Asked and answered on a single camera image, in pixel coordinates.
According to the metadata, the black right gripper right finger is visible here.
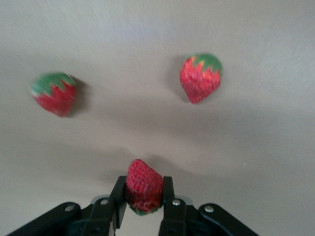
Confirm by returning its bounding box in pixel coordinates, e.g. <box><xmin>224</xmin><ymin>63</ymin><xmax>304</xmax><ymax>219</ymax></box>
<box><xmin>158</xmin><ymin>176</ymin><xmax>259</xmax><ymax>236</ymax></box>

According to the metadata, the red strawberry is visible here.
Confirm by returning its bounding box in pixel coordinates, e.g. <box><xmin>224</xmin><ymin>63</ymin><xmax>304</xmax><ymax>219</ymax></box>
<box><xmin>125</xmin><ymin>159</ymin><xmax>165</xmax><ymax>217</ymax></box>
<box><xmin>179</xmin><ymin>53</ymin><xmax>223</xmax><ymax>104</ymax></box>
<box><xmin>31</xmin><ymin>71</ymin><xmax>77</xmax><ymax>118</ymax></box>

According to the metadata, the brown table cover sheet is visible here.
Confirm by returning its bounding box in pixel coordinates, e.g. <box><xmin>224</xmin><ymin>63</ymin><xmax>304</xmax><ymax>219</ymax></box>
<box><xmin>0</xmin><ymin>0</ymin><xmax>315</xmax><ymax>236</ymax></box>

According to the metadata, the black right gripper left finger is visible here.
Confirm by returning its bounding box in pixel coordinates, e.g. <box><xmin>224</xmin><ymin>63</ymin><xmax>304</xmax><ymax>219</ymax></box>
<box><xmin>7</xmin><ymin>176</ymin><xmax>128</xmax><ymax>236</ymax></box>

